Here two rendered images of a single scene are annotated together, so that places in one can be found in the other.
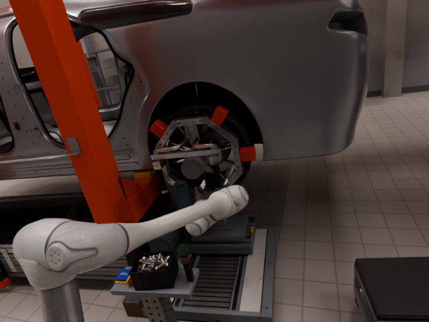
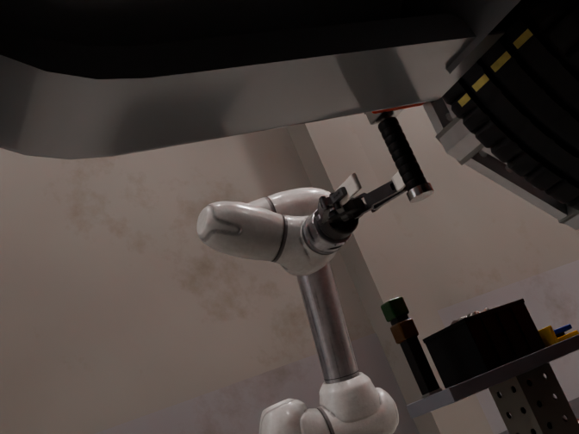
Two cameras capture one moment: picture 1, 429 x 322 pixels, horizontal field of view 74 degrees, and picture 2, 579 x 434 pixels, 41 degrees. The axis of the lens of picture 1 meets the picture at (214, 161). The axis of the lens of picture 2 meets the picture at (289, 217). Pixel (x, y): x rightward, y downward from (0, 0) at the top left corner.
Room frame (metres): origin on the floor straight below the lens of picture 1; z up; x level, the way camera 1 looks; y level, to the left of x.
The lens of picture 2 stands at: (2.16, -1.07, 0.44)
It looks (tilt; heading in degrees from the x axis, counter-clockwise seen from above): 16 degrees up; 134
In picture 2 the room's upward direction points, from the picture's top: 23 degrees counter-clockwise
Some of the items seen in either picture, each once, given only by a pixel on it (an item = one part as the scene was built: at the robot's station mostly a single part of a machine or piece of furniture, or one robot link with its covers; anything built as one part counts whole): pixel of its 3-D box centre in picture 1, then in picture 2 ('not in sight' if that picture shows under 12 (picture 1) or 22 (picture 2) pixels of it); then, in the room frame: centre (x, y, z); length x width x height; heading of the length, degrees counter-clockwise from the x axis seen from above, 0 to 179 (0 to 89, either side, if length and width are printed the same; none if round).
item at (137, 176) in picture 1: (146, 171); not in sight; (2.05, 0.53, 0.70); 0.14 x 0.14 x 0.05; 74
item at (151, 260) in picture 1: (154, 269); (482, 340); (1.16, 0.40, 0.51); 0.20 x 0.14 x 0.13; 82
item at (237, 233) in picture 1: (218, 213); not in sight; (1.88, 0.05, 0.32); 0.40 x 0.30 x 0.28; 74
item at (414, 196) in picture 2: (218, 176); (402, 156); (1.45, 0.00, 0.83); 0.04 x 0.04 x 0.16
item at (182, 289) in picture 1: (155, 281); (505, 372); (1.17, 0.41, 0.44); 0.43 x 0.17 x 0.03; 74
